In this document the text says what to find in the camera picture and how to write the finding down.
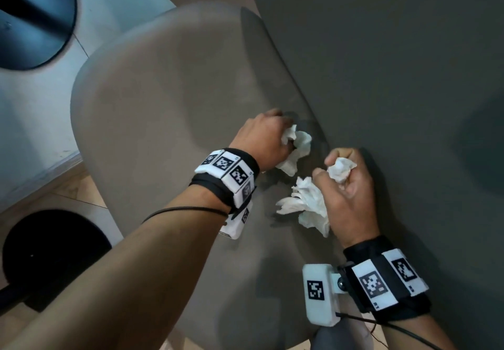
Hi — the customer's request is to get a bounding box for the person's right hand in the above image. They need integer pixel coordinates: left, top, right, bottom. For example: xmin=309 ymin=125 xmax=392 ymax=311
xmin=311 ymin=147 xmax=381 ymax=249

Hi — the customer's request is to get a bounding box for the person's left hand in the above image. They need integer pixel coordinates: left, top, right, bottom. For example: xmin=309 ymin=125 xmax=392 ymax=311
xmin=228 ymin=108 xmax=297 ymax=174

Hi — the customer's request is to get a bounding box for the white tissue piece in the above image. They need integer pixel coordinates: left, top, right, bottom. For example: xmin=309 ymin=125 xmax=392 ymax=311
xmin=275 ymin=124 xmax=312 ymax=177
xmin=325 ymin=157 xmax=358 ymax=184

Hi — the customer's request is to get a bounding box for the pile of white tissues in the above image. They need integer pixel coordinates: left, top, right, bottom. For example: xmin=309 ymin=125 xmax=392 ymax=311
xmin=275 ymin=176 xmax=331 ymax=238

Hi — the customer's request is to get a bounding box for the grey chair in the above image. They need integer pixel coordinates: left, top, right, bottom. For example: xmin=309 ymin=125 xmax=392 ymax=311
xmin=70 ymin=0 xmax=504 ymax=350

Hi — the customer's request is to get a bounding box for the person's left forearm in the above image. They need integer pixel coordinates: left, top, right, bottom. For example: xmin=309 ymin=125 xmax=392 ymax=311
xmin=0 ymin=186 xmax=231 ymax=350

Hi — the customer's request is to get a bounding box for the person's right forearm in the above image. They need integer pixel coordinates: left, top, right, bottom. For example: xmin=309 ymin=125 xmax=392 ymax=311
xmin=380 ymin=310 xmax=457 ymax=350

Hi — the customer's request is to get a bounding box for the person's grey trouser leg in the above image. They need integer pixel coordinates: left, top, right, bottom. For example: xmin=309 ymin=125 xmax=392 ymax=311
xmin=309 ymin=314 xmax=375 ymax=350

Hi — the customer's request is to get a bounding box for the black wristband with marker tags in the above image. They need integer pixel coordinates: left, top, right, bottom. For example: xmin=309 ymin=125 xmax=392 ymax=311
xmin=188 ymin=147 xmax=260 ymax=220
xmin=338 ymin=235 xmax=432 ymax=321

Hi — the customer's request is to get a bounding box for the metal step edge strip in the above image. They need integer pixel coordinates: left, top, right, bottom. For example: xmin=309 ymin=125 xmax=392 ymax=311
xmin=0 ymin=150 xmax=83 ymax=215

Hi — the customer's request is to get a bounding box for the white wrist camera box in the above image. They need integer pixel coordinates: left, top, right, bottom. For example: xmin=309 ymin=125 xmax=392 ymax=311
xmin=218 ymin=200 xmax=255 ymax=240
xmin=302 ymin=263 xmax=347 ymax=327

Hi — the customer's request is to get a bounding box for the thin black cable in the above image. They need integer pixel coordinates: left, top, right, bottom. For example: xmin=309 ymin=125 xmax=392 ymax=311
xmin=141 ymin=206 xmax=229 ymax=224
xmin=334 ymin=312 xmax=444 ymax=350

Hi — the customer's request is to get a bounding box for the black round table pedestal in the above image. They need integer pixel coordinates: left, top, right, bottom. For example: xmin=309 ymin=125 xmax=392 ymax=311
xmin=0 ymin=0 xmax=78 ymax=72
xmin=0 ymin=209 xmax=113 ymax=315

